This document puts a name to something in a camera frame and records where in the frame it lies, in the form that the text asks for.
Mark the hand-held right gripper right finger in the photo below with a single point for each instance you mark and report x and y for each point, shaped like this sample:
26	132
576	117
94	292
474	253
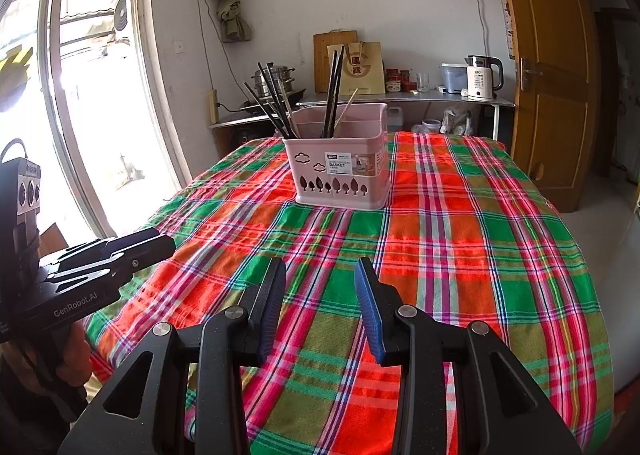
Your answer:
369	310

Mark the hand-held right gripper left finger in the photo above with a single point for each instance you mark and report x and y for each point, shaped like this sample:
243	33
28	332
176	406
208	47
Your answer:
272	307

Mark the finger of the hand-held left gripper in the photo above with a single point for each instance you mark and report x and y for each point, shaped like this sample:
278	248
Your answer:
145	252
115	246

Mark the pink plastic chopstick basket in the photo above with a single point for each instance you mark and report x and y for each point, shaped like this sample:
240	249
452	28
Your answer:
340	175

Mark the cream chopstick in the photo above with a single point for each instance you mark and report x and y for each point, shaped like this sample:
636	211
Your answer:
289	110

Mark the light wooden chopstick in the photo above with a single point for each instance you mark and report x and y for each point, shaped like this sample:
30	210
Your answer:
347	107

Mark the person's left hand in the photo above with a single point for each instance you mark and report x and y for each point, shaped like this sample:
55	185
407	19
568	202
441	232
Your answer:
75	357

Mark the plaid tablecloth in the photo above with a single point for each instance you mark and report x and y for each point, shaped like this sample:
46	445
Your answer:
450	260

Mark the glass sliding door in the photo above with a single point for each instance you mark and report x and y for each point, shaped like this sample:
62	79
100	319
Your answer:
100	110

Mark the beige power strip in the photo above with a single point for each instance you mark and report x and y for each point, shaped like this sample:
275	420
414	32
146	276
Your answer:
213	107

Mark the white plastic jug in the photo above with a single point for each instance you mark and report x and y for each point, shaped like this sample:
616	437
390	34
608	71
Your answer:
395	120

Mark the crumpled plastic bag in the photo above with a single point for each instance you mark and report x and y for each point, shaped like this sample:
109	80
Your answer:
456	121

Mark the black induction cooker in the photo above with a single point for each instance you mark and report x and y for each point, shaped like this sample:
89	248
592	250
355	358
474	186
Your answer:
295	96

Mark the steel steamer pot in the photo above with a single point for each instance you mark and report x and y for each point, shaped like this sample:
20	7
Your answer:
272	80

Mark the metal side counter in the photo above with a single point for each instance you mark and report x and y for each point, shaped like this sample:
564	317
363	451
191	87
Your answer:
440	97

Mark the outdoor air conditioner unit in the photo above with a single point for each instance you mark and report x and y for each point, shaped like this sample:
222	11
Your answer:
121	17

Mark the red jars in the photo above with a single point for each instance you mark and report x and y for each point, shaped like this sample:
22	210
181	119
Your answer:
400	81

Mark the drinking glass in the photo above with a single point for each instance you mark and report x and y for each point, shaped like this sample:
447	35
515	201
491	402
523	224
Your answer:
423	83

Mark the brown paper bag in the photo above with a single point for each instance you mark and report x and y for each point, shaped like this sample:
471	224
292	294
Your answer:
367	70

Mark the clear plastic container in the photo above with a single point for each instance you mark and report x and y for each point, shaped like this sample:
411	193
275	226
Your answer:
452	80

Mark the wooden cutting board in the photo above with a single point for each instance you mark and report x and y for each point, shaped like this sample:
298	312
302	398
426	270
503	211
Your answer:
322	60

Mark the white electric kettle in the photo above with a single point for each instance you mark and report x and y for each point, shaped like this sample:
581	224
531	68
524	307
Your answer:
482	80

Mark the wooden door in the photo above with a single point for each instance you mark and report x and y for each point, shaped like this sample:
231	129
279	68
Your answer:
550	75

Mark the wall switch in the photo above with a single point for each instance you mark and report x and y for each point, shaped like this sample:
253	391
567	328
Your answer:
179	47

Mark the wall poster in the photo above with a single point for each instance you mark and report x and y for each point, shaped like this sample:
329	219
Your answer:
505	15

